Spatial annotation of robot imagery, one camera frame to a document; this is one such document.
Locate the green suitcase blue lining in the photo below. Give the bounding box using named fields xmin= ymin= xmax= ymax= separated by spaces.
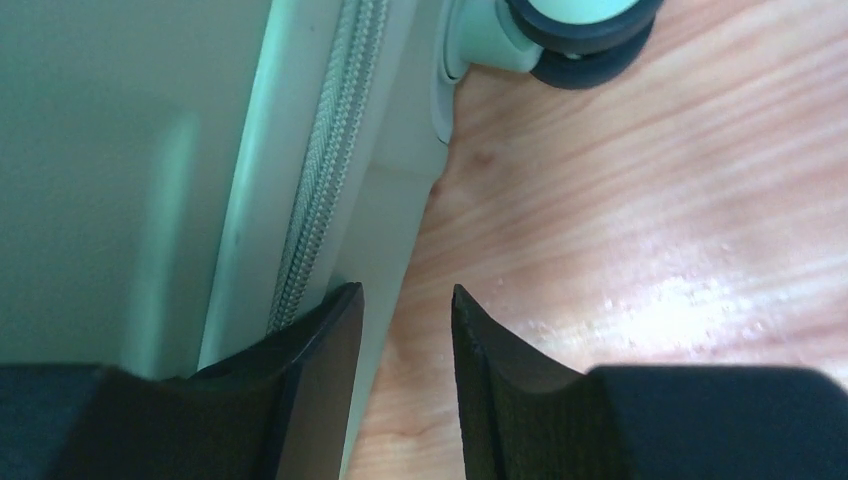
xmin=1 ymin=1 xmax=458 ymax=479

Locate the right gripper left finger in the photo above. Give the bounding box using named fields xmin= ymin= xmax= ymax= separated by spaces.
xmin=1 ymin=283 xmax=365 ymax=479

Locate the green suitcase wheel middle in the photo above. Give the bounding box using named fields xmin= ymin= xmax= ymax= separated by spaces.
xmin=442 ymin=0 xmax=664 ymax=91

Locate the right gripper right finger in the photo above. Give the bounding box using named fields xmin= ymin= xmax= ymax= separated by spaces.
xmin=451 ymin=286 xmax=847 ymax=479

